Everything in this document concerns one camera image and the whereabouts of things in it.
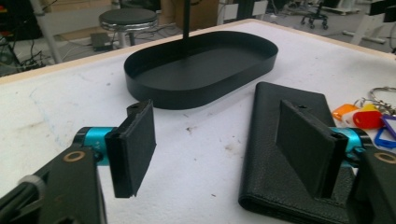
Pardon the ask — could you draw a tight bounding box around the yellow key tag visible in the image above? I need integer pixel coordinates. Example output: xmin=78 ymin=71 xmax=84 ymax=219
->
xmin=361 ymin=103 xmax=379 ymax=113

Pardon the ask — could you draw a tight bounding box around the metal key ring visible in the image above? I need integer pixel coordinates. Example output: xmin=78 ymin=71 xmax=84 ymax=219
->
xmin=354 ymin=86 xmax=396 ymax=117

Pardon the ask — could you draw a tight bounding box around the black oval tray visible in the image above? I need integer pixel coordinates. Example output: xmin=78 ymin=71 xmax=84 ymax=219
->
xmin=123 ymin=30 xmax=279 ymax=110

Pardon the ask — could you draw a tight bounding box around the round black stool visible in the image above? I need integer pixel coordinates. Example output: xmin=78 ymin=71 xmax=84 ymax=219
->
xmin=98 ymin=7 xmax=159 ymax=49

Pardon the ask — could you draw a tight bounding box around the purple key tag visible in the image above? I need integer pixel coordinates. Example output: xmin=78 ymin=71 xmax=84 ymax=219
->
xmin=380 ymin=114 xmax=396 ymax=140

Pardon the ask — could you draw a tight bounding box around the white key tag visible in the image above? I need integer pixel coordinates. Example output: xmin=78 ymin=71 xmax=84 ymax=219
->
xmin=341 ymin=109 xmax=362 ymax=127

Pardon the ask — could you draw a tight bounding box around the black metal pole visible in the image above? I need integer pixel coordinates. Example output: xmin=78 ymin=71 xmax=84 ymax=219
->
xmin=182 ymin=0 xmax=191 ymax=40

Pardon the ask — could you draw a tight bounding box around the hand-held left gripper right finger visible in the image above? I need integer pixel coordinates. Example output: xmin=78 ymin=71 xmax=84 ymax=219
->
xmin=275 ymin=99 xmax=372 ymax=200

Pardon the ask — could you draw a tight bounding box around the bundle of black cables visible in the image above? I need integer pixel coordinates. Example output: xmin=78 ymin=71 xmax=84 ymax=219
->
xmin=0 ymin=34 xmax=50 ymax=76

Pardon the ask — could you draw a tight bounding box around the brown cardboard box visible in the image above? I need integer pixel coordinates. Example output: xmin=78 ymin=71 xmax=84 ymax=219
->
xmin=160 ymin=0 xmax=219 ymax=31

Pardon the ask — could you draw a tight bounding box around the white floor stand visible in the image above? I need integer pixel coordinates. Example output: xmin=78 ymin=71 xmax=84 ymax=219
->
xmin=342 ymin=12 xmax=388 ymax=45

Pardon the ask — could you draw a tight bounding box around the white stand leg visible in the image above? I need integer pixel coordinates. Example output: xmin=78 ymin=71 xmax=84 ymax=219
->
xmin=29 ymin=0 xmax=64 ymax=65

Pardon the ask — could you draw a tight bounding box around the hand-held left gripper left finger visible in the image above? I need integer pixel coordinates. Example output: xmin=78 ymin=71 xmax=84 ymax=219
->
xmin=74 ymin=99 xmax=157 ymax=199

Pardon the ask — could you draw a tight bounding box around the black leather wallet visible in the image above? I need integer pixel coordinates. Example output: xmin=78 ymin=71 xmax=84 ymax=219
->
xmin=237 ymin=81 xmax=359 ymax=224

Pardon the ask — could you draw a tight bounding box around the dark flat box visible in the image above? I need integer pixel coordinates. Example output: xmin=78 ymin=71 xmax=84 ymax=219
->
xmin=90 ymin=32 xmax=114 ymax=52

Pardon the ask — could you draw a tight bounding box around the black wheeled chair base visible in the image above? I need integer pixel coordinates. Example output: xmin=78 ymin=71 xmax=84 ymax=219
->
xmin=300 ymin=0 xmax=330 ymax=31

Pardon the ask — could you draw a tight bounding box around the red key tag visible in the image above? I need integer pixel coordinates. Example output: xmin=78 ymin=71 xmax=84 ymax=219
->
xmin=352 ymin=110 xmax=385 ymax=130

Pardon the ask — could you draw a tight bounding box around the orange key tag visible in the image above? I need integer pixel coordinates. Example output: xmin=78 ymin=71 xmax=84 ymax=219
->
xmin=332 ymin=104 xmax=360 ymax=122

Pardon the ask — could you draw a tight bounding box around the blue key tag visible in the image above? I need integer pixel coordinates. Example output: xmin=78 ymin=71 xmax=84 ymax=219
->
xmin=374 ymin=126 xmax=396 ymax=149

